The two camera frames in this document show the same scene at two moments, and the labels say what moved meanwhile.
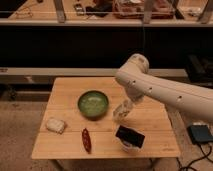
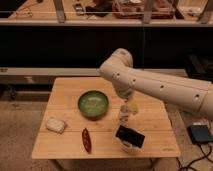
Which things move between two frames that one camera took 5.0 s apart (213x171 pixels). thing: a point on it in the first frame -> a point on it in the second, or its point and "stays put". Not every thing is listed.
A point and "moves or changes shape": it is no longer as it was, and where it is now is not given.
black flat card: (130, 135) stays put
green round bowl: (93, 104) stays put
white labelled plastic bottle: (121, 111) moves or changes shape
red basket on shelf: (134, 9) stays put
